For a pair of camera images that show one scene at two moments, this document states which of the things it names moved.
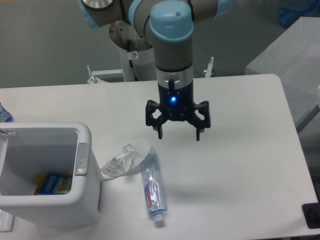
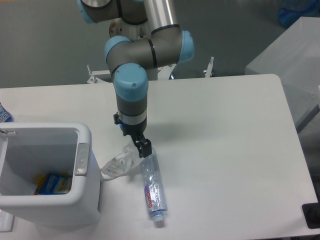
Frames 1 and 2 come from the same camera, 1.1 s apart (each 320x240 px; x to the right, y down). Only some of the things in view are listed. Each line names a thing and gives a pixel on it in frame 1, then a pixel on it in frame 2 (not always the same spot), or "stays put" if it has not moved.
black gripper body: x=176 y=104 → x=136 y=131
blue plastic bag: x=291 y=10 stays put
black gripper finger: x=156 y=123 → x=144 y=147
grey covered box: x=294 y=57 stays put
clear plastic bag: x=128 y=162 stays put
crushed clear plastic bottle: x=154 y=186 stays put
